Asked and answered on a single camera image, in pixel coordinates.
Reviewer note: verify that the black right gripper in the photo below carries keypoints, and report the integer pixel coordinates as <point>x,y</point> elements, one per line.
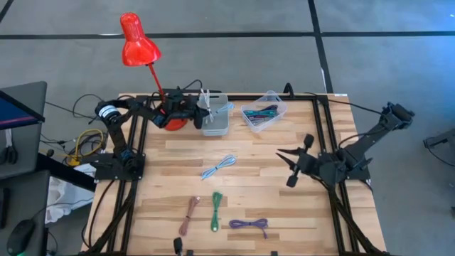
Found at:
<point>309,164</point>

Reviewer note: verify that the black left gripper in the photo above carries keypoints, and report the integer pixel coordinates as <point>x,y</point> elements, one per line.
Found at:
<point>185,111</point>

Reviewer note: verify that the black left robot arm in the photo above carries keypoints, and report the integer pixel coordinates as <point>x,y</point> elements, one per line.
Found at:
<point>119,138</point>

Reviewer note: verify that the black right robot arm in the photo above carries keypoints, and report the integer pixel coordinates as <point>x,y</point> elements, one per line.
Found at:
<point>369,138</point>

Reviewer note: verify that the white plastic bin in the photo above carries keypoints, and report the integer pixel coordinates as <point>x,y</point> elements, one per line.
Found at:
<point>218,124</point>

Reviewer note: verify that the clear plastic bin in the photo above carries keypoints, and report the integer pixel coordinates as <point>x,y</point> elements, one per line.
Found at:
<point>279,108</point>

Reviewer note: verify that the red desk lamp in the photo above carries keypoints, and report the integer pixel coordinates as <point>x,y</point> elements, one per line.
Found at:
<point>138,46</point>

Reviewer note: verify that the white plastic bag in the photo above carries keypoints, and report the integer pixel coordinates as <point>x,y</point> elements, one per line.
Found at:
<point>62,199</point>

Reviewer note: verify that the laptop on side desk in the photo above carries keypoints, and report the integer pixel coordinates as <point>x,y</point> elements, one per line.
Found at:
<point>14,113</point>

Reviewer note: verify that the grey side desk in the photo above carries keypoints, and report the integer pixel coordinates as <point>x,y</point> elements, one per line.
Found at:
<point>25,199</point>

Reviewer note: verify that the black computer mouse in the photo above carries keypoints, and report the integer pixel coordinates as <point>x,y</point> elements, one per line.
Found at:
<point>20,236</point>

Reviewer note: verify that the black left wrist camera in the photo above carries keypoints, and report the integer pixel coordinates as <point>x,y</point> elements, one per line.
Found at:
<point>176,96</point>

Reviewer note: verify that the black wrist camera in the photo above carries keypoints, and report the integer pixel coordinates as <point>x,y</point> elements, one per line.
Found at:
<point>176,96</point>
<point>332,174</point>

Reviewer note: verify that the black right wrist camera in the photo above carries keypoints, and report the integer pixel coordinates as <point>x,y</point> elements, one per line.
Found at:
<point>332,174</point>

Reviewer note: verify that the black aluminium table frame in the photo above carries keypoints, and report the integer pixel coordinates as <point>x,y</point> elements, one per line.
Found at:
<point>317,121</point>

